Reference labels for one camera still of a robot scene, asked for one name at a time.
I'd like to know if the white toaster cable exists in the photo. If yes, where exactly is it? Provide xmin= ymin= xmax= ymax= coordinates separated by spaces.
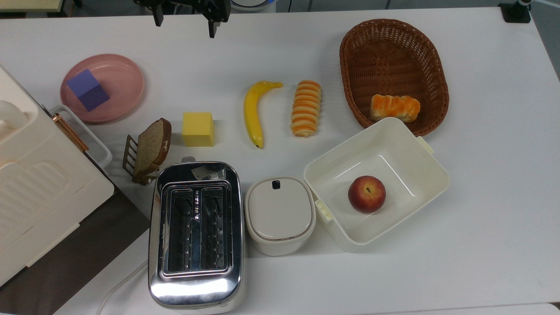
xmin=95 ymin=260 xmax=149 ymax=315

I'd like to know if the pale yellow side table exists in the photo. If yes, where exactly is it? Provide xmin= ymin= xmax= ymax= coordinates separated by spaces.
xmin=0 ymin=0 xmax=64 ymax=13

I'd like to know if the bronze metal toast rack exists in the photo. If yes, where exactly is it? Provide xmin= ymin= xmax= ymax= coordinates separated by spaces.
xmin=122 ymin=134 xmax=159 ymax=186

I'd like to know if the red apple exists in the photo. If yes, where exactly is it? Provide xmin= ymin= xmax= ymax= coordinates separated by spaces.
xmin=348 ymin=175 xmax=387 ymax=214

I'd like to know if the brown bread slice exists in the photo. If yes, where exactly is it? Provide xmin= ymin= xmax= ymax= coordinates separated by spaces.
xmin=132 ymin=118 xmax=172 ymax=183

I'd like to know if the small white lidded container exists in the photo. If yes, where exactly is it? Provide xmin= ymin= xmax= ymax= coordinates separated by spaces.
xmin=245 ymin=176 xmax=316 ymax=256

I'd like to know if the white frame handle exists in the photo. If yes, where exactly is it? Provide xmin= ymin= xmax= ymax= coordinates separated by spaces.
xmin=49 ymin=105 xmax=113 ymax=175

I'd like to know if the orange striped bread roll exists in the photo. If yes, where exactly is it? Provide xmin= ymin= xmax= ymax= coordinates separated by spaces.
xmin=290 ymin=80 xmax=322 ymax=138

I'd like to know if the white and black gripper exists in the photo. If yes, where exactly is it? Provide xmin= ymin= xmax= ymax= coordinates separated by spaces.
xmin=133 ymin=0 xmax=231 ymax=39

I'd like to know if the yellow banana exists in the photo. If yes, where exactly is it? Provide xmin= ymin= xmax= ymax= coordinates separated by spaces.
xmin=243 ymin=80 xmax=284 ymax=149

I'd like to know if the yellow cube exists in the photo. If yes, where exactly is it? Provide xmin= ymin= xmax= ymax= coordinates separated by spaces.
xmin=182 ymin=112 xmax=215 ymax=147

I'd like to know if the orange glazed bread bun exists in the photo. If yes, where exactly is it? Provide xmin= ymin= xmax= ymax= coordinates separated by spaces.
xmin=370 ymin=94 xmax=421 ymax=123

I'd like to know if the brown wicker basket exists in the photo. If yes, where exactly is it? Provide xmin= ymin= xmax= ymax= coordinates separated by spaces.
xmin=339 ymin=18 xmax=450 ymax=137

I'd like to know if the white square plastic container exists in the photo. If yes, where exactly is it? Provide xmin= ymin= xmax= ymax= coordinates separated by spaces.
xmin=304 ymin=117 xmax=450 ymax=252

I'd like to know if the pink plate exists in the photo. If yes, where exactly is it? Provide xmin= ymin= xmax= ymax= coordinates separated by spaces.
xmin=60 ymin=54 xmax=145 ymax=125

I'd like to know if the large cream storage box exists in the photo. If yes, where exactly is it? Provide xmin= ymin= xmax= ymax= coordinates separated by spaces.
xmin=0 ymin=66 xmax=115 ymax=287

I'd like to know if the purple cube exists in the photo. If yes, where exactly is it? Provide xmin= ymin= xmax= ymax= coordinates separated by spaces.
xmin=66 ymin=69 xmax=110 ymax=112

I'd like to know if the chrome two-slot toaster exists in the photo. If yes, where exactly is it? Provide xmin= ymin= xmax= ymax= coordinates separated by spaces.
xmin=148 ymin=157 xmax=245 ymax=313

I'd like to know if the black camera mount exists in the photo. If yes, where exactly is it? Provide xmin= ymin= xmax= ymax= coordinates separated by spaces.
xmin=498 ymin=0 xmax=532 ymax=24

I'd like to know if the copper bar handle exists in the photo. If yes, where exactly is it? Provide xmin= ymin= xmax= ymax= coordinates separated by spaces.
xmin=52 ymin=113 xmax=90 ymax=153

